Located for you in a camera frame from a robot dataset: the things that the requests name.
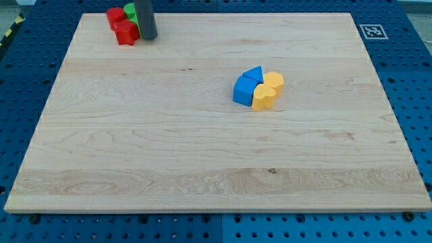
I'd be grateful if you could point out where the red star block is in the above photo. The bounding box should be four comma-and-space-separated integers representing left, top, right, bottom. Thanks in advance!
113, 19, 140, 45

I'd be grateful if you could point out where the green cylinder block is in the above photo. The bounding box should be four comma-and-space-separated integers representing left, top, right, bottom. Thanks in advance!
124, 3, 136, 19

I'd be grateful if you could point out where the red cylinder block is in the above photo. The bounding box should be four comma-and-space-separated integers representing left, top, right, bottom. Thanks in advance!
105, 7, 126, 30

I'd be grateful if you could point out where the blue cube block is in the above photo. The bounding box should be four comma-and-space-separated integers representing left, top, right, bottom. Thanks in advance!
232, 76, 259, 106

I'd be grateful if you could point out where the yellow heart block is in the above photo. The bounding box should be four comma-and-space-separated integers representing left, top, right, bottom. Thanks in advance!
251, 84, 277, 111

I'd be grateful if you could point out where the blue triangle block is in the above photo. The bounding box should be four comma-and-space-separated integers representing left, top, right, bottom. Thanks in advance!
242, 65, 264, 84

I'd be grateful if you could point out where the light wooden board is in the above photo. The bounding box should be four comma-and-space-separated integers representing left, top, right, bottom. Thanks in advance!
5, 13, 431, 214

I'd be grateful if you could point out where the yellow hexagon block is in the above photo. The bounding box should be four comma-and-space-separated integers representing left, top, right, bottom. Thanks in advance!
263, 72, 285, 98

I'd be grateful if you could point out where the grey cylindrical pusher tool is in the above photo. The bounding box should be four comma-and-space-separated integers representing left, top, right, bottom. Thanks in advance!
134, 0, 158, 41

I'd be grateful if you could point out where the white fiducial marker tag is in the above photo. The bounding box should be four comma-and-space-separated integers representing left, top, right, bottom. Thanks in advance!
359, 24, 388, 40

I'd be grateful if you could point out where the black yellow hazard tape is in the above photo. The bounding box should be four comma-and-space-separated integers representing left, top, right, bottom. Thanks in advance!
1, 13, 26, 48

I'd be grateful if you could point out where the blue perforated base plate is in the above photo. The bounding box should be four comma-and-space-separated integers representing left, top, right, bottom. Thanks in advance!
1, 1, 431, 242

